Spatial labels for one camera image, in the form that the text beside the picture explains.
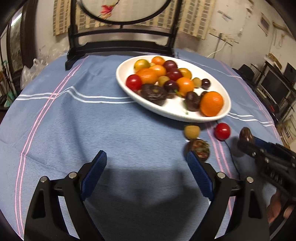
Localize black speaker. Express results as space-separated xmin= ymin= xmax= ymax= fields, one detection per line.
xmin=283 ymin=63 xmax=296 ymax=84

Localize white oval plate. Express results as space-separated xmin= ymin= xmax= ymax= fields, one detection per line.
xmin=116 ymin=55 xmax=231 ymax=123

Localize dark cherry right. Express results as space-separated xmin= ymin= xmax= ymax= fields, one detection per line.
xmin=201 ymin=78 xmax=211 ymax=90

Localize red cherry tomato back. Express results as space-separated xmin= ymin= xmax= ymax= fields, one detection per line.
xmin=214 ymin=123 xmax=231 ymax=141

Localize yellow green tomato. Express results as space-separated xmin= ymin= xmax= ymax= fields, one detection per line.
xmin=133 ymin=59 xmax=151 ymax=73

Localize checkered curtain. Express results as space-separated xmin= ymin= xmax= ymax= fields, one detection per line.
xmin=53 ymin=0 xmax=216 ymax=39

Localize dark water chestnut back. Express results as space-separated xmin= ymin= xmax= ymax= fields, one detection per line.
xmin=187 ymin=138 xmax=210 ymax=162

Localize cardboard box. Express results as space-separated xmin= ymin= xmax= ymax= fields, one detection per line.
xmin=281 ymin=115 xmax=296 ymax=152

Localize dark water chestnut front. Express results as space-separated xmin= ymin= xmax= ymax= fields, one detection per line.
xmin=185 ymin=91 xmax=200 ymax=112

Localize dark red plum small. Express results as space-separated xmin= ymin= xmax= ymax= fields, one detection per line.
xmin=166 ymin=68 xmax=183 ymax=81

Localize longan front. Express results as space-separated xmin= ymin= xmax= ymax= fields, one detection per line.
xmin=158 ymin=76 xmax=170 ymax=87

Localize small orange kumquat mandarin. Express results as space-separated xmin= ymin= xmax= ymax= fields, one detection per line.
xmin=151 ymin=56 xmax=165 ymax=65

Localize black thin cable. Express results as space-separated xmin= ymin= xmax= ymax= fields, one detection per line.
xmin=223 ymin=139 xmax=242 ymax=180

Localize red cherry tomato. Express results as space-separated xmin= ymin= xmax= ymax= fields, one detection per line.
xmin=214 ymin=123 xmax=231 ymax=141
xmin=125 ymin=74 xmax=142 ymax=92

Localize large dark passion fruit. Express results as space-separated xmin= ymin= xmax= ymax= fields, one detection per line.
xmin=140 ymin=84 xmax=168 ymax=106

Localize computer monitor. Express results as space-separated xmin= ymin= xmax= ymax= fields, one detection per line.
xmin=259 ymin=70 xmax=291 ymax=105

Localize right human hand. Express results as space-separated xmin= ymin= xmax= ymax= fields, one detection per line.
xmin=266 ymin=190 xmax=295 ymax=224

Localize longan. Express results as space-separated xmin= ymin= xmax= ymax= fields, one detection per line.
xmin=158 ymin=76 xmax=170 ymax=87
xmin=192 ymin=77 xmax=202 ymax=88
xmin=184 ymin=125 xmax=200 ymax=140

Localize dark chestnut hidden right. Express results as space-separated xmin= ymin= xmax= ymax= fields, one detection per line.
xmin=239 ymin=126 xmax=255 ymax=144

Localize longan back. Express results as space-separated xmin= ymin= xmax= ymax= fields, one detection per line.
xmin=184 ymin=125 xmax=200 ymax=140

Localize wall power strip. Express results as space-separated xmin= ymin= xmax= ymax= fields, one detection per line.
xmin=208 ymin=28 xmax=239 ymax=46

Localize round embroidered table screen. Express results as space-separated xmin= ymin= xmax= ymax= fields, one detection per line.
xmin=65 ymin=0 xmax=182 ymax=70

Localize orange yellow tomato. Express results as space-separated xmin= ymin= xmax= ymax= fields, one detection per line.
xmin=178 ymin=68 xmax=192 ymax=79

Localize rough orange mandarin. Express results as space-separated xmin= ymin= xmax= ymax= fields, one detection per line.
xmin=135 ymin=68 xmax=158 ymax=84

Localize small orange tomato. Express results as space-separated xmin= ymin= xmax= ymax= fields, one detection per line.
xmin=149 ymin=65 xmax=167 ymax=77

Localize dark water chestnut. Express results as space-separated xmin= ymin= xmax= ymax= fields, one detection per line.
xmin=187 ymin=138 xmax=210 ymax=162
xmin=185 ymin=91 xmax=200 ymax=112

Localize dark red plum large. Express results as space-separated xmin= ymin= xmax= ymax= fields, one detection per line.
xmin=163 ymin=60 xmax=178 ymax=72

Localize smooth orange tomato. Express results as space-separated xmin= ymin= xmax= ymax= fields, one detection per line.
xmin=176 ymin=77 xmax=194 ymax=96

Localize large orange mandarin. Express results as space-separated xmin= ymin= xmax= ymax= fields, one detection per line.
xmin=200 ymin=91 xmax=224 ymax=117

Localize dark cherry left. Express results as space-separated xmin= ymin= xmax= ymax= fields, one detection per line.
xmin=163 ymin=80 xmax=180 ymax=93

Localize dark cherry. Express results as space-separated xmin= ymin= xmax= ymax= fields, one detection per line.
xmin=163 ymin=80 xmax=180 ymax=93
xmin=201 ymin=78 xmax=211 ymax=90

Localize framed painting dark wood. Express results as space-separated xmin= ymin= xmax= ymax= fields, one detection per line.
xmin=6 ymin=0 xmax=38 ymax=78

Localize blue striped tablecloth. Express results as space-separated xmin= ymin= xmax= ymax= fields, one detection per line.
xmin=0 ymin=48 xmax=282 ymax=241

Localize plastic bags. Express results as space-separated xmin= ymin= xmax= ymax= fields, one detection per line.
xmin=20 ymin=43 xmax=68 ymax=90

